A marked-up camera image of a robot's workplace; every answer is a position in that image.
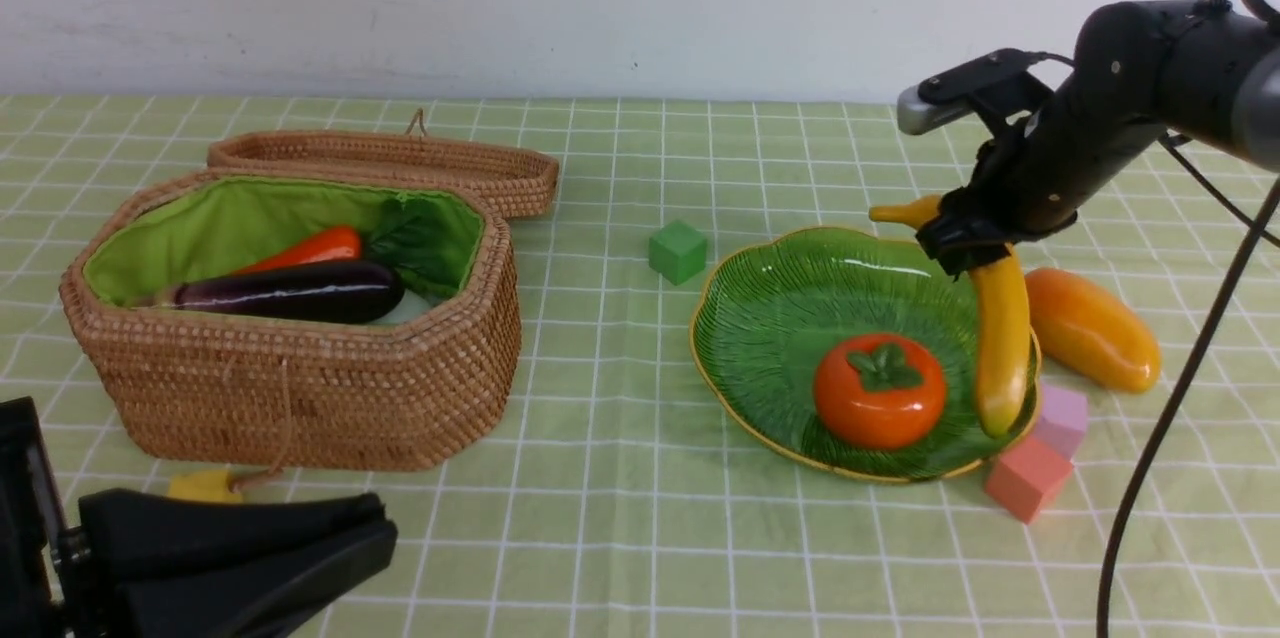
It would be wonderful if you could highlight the green checked tablecloth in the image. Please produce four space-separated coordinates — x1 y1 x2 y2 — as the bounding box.
1 95 1243 637

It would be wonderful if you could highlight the green foam cube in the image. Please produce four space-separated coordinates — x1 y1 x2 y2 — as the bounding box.
648 219 708 286

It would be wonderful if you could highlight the woven wicker basket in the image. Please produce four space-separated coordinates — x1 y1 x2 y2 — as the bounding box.
59 168 522 471

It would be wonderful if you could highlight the salmon foam cube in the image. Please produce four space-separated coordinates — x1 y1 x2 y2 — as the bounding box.
986 436 1074 524

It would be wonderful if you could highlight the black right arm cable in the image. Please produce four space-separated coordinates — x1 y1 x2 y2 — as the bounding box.
1030 0 1280 638

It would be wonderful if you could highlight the yellow banana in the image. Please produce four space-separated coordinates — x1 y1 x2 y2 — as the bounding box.
868 193 1033 438

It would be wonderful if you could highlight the white radish with leaves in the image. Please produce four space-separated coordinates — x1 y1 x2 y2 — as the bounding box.
361 193 485 325

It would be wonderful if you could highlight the orange persimmon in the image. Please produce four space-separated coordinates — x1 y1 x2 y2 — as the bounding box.
812 333 948 451

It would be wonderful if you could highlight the yellow foam cube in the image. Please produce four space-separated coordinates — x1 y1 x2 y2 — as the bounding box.
166 469 244 503

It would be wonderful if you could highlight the woven wicker basket lid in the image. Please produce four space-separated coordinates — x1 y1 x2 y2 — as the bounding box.
207 110 561 218

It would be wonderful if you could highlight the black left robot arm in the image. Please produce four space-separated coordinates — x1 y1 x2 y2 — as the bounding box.
1 397 398 637

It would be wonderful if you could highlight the green leaf-shaped glass plate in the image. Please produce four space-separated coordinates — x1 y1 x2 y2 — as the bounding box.
689 225 1041 484

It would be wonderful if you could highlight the orange yellow mango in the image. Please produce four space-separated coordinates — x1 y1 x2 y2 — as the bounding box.
1025 266 1164 395

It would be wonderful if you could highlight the pink foam cube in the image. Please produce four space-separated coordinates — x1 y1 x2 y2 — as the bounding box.
1032 382 1089 460

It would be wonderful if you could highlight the purple eggplant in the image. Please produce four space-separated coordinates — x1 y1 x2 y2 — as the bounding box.
134 260 404 325

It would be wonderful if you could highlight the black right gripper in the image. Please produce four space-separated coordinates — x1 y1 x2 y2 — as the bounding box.
916 113 1082 277

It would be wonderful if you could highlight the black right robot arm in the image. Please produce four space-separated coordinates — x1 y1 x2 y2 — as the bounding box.
899 0 1279 275

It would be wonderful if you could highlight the red chili pepper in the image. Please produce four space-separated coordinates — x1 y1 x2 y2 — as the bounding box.
232 225 364 275

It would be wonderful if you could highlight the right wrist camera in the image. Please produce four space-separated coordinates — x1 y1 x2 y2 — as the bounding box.
896 47 1056 137

